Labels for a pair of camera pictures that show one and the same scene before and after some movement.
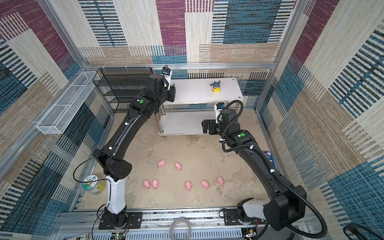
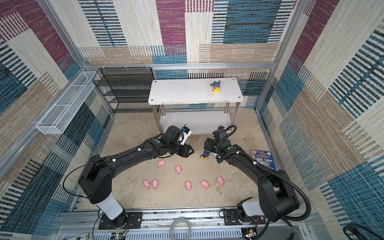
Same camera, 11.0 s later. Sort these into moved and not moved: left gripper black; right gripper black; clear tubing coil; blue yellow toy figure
Moved: right gripper black; left gripper black
Not moved: blue yellow toy figure; clear tubing coil
